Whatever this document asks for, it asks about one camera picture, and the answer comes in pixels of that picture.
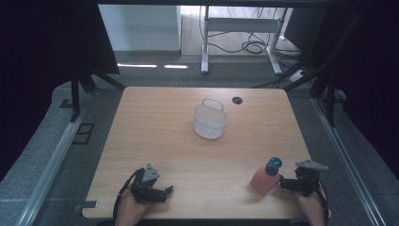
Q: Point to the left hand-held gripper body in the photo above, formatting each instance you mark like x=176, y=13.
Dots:
x=147, y=182

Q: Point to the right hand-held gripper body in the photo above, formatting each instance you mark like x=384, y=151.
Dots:
x=309, y=179

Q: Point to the red bottle with blue cap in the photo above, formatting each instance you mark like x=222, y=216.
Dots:
x=266, y=180

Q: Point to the person's right hand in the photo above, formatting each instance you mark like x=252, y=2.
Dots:
x=312, y=208

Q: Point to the person's left hand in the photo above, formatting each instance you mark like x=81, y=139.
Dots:
x=130, y=210

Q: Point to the white plastic basket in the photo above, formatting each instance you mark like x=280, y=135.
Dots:
x=210, y=121

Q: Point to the black metal stand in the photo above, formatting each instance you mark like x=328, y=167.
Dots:
x=326, y=91
x=83, y=84

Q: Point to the white power strip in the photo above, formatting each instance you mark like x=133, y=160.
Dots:
x=296, y=75

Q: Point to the black curtain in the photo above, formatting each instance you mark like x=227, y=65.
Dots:
x=47, y=62
x=367, y=69

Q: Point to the aluminium floor rail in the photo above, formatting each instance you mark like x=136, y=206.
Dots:
x=50, y=166
x=345, y=163

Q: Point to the white metal desk frame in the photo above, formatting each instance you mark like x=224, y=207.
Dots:
x=240, y=25

